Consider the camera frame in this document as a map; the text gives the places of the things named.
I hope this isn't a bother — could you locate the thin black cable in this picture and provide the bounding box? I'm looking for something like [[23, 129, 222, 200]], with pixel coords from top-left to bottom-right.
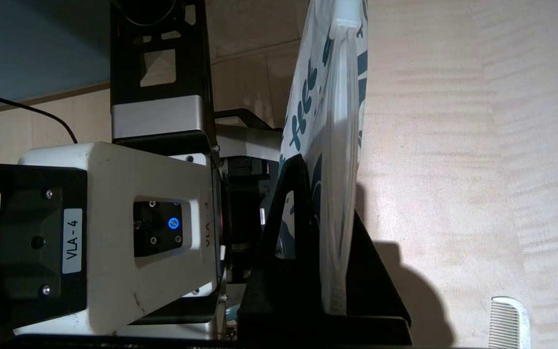
[[0, 89, 78, 144]]

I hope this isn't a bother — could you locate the black silver robot torso column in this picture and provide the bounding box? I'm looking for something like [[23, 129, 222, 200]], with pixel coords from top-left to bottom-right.
[[109, 0, 217, 146]]

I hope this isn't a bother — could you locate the white floral pouch bag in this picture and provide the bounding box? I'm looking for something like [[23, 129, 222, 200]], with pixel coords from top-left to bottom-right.
[[279, 0, 369, 316]]

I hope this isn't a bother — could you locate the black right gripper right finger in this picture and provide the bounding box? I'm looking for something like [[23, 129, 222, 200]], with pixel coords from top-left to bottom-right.
[[337, 208, 414, 346]]

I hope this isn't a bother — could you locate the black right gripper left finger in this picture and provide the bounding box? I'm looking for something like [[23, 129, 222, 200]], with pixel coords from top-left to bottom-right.
[[237, 154, 338, 349]]

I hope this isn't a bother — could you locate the white plastic comb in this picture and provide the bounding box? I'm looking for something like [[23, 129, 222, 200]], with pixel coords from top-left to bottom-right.
[[489, 297, 531, 349]]

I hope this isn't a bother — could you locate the white black robot base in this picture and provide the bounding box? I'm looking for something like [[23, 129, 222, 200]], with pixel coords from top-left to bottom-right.
[[0, 141, 226, 340]]

